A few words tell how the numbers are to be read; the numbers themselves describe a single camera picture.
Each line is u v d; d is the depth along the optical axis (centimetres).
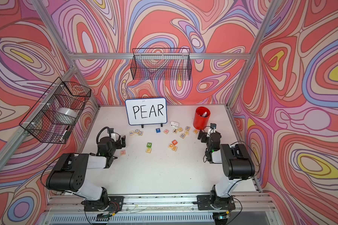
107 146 73
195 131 101
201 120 100
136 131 102
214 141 72
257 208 74
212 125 82
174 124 105
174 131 101
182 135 99
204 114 100
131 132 101
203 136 85
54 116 69
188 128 104
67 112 73
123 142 87
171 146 94
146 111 101
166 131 102
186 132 101
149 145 95
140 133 101
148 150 93
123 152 91
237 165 47
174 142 96
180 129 104
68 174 46
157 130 102
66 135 72
